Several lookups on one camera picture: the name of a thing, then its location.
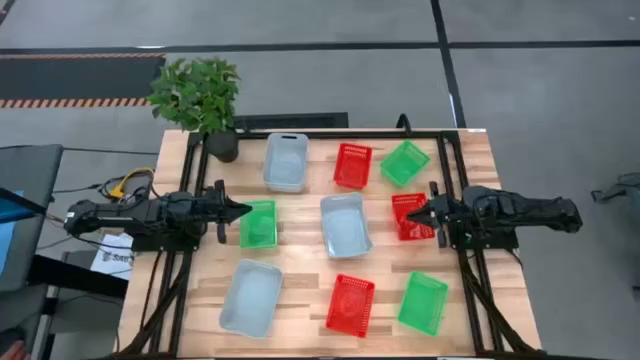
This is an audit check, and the black plant pot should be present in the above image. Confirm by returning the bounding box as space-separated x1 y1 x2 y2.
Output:
204 128 240 164

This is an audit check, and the blue panel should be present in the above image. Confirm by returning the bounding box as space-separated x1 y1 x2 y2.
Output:
0 189 25 277

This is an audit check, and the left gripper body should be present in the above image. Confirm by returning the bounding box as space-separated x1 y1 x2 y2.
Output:
199 179 230 245

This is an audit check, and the red plastic mesh basket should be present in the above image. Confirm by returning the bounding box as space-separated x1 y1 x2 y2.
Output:
391 192 437 242
325 273 377 339
332 142 374 191

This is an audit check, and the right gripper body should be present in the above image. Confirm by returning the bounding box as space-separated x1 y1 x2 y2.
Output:
429 181 465 249

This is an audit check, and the black cable bundle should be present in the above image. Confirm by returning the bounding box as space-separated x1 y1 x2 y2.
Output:
49 172 154 202

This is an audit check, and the yellow cable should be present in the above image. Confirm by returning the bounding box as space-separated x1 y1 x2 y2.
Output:
107 167 156 199

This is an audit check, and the green plastic mesh basket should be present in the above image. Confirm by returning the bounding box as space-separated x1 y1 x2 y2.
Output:
379 139 432 189
397 270 450 338
238 199 279 250

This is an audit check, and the dark grey side table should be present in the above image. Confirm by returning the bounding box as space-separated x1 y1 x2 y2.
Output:
0 144 65 294

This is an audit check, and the black aluminium rig frame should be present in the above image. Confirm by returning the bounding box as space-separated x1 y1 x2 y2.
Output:
117 127 547 360

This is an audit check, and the white printed paper sheet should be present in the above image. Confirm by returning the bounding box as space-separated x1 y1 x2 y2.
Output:
89 232 136 281

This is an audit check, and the grey chair base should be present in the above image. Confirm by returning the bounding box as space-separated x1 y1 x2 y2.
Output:
590 172 640 207

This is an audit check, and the person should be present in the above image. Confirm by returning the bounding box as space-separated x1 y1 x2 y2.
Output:
0 339 31 360

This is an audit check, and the green leafy artificial plant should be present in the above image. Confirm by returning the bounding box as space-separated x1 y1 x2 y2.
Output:
147 56 242 135

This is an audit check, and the black hazard-striped floor mat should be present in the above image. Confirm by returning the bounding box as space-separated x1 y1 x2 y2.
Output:
0 52 167 110

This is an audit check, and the grey plastic basket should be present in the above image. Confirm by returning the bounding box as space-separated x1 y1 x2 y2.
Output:
262 132 310 194
319 192 375 260
218 258 284 340

